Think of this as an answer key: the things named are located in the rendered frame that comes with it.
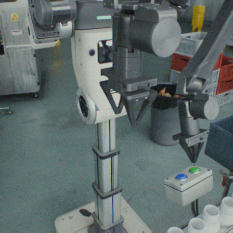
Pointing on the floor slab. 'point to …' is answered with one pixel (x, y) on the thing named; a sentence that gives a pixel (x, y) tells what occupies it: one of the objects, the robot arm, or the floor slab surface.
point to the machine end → (17, 51)
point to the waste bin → (165, 115)
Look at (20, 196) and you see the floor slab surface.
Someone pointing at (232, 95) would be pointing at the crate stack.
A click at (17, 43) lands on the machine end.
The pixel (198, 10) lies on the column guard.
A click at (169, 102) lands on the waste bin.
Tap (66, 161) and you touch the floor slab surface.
